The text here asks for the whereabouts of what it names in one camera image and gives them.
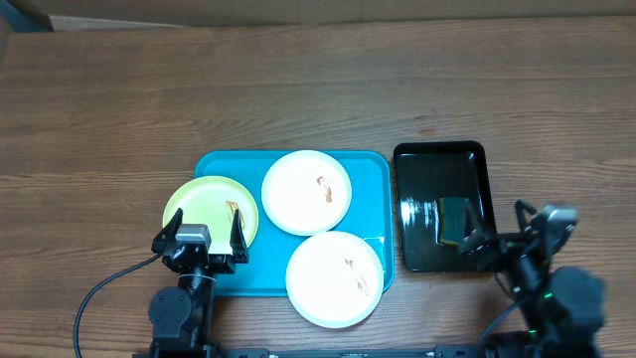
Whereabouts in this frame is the white plate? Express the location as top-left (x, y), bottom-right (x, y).
top-left (285, 231), bottom-right (384, 329)
top-left (261, 150), bottom-right (353, 236)

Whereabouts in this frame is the green and yellow sponge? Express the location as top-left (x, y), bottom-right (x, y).
top-left (438, 197), bottom-right (469, 246)

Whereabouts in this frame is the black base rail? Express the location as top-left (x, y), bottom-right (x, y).
top-left (132, 344), bottom-right (494, 358)

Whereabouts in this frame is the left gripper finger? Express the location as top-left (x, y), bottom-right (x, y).
top-left (230, 209), bottom-right (249, 264)
top-left (151, 208), bottom-right (183, 254)

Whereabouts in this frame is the black rectangular water tray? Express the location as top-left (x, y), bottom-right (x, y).
top-left (394, 141), bottom-right (496, 272)

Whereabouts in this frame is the teal plastic serving tray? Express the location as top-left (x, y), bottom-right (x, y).
top-left (194, 149), bottom-right (396, 296)

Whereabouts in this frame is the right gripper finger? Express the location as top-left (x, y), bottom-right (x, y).
top-left (458, 199), bottom-right (496, 255)
top-left (515, 200), bottom-right (538, 234)

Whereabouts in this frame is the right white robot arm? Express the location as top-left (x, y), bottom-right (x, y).
top-left (458, 200), bottom-right (605, 357)

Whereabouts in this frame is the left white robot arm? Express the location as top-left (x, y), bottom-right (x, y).
top-left (148, 209), bottom-right (249, 357)

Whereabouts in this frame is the yellow-green round plate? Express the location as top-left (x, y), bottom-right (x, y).
top-left (162, 176), bottom-right (258, 254)

